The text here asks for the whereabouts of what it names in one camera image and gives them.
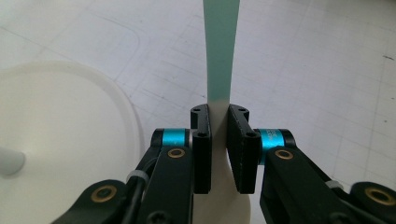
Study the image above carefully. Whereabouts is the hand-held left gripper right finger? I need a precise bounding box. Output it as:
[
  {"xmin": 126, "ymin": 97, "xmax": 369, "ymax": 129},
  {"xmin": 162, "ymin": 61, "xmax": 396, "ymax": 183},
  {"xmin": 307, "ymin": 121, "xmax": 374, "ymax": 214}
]
[{"xmin": 227, "ymin": 105, "xmax": 297, "ymax": 194}]

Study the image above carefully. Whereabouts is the white grid mat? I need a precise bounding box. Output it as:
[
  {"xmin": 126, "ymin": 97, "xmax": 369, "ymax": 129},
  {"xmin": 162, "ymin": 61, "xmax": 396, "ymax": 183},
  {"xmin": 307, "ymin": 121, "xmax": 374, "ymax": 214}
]
[{"xmin": 0, "ymin": 0, "xmax": 396, "ymax": 224}]

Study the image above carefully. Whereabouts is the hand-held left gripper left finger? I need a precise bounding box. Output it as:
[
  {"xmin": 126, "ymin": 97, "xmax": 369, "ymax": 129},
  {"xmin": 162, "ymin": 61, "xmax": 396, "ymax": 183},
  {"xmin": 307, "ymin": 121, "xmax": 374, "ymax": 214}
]
[{"xmin": 151, "ymin": 104, "xmax": 213, "ymax": 195}]

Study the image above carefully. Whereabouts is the green handled cream spatula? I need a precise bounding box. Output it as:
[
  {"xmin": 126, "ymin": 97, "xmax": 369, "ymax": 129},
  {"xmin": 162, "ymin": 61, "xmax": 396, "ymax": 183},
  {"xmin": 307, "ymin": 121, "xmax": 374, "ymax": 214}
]
[{"xmin": 191, "ymin": 0, "xmax": 252, "ymax": 224}]

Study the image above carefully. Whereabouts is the white hook stand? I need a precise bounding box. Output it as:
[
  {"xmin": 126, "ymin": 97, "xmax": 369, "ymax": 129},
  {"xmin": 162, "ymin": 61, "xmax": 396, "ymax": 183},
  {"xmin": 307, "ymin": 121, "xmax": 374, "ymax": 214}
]
[{"xmin": 0, "ymin": 60, "xmax": 146, "ymax": 224}]

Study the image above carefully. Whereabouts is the thin black wire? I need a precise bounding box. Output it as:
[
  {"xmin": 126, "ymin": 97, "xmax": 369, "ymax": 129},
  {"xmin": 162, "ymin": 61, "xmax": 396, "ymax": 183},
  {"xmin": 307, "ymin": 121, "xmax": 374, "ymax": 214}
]
[{"xmin": 121, "ymin": 175, "xmax": 148, "ymax": 224}]

